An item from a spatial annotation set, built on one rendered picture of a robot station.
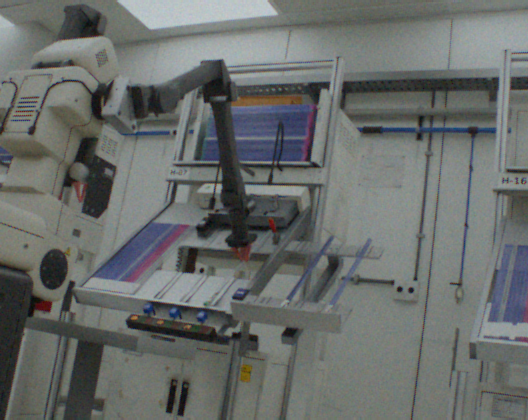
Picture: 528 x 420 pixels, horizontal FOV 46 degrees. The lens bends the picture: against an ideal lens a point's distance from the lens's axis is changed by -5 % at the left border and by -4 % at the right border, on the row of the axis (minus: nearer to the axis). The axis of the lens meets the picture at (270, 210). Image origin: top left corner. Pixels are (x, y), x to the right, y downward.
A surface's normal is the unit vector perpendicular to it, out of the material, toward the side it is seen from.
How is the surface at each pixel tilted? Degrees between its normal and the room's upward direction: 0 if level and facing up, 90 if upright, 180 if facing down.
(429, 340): 90
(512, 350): 134
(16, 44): 90
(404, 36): 90
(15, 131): 82
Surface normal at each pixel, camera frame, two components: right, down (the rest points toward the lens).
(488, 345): -0.41, 0.48
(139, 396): -0.42, -0.27
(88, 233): 0.89, 0.04
